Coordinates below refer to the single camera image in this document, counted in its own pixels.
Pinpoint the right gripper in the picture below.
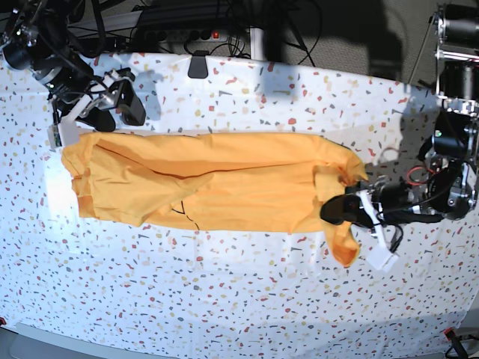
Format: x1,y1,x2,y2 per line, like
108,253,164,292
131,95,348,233
48,67,146,132

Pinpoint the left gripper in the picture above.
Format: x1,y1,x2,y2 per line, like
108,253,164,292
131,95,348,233
320,176,415,253

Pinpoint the yellow orange T-shirt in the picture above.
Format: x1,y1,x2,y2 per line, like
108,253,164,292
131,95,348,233
61,132,367,266

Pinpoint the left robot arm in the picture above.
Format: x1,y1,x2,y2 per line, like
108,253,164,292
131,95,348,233
320,4,478,252

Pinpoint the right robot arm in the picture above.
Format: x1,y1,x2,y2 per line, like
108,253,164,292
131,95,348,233
1,1,146,132

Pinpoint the white power strip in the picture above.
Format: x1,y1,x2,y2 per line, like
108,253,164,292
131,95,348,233
134,29,228,43

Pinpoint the black table clamp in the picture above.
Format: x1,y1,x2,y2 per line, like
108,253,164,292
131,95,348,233
188,50,209,79

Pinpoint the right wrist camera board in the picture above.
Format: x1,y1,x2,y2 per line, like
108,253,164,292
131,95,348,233
47,120,79,150

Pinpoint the white table leg post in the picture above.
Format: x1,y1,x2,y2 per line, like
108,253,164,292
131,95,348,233
249,27,266,61

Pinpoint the red black clamp handle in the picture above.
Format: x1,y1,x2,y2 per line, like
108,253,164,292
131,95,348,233
444,328,469,359

